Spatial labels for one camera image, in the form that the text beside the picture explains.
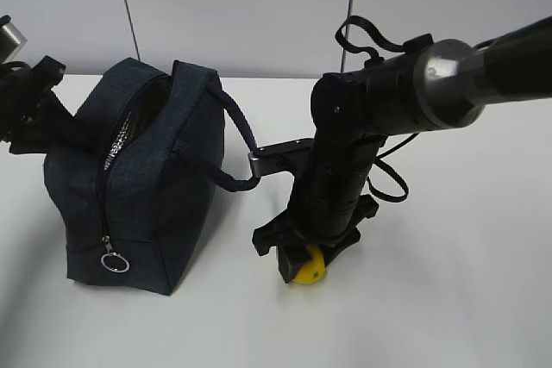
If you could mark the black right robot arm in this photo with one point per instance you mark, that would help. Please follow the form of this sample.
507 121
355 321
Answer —
405 89

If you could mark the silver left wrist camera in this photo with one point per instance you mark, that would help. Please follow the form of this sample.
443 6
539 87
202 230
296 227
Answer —
12 39

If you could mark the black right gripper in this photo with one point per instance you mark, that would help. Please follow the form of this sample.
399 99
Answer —
291 243

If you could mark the yellow toy lemon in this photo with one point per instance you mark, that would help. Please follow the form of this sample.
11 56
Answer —
313 270

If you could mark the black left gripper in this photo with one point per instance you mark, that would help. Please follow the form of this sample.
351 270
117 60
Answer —
33 119

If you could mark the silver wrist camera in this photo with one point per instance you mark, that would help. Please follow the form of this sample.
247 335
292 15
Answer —
12 39
290 156

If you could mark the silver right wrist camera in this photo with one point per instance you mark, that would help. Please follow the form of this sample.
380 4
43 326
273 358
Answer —
290 156

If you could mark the dark navy fabric bag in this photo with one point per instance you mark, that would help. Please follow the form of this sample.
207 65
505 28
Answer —
134 205

